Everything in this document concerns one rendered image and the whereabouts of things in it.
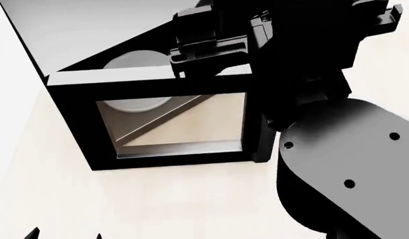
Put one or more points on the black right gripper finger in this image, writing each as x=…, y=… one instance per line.
x=392, y=16
x=194, y=30

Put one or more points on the black microwave body grey top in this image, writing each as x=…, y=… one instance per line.
x=91, y=25

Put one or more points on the white round turntable plate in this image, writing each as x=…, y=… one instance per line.
x=138, y=59

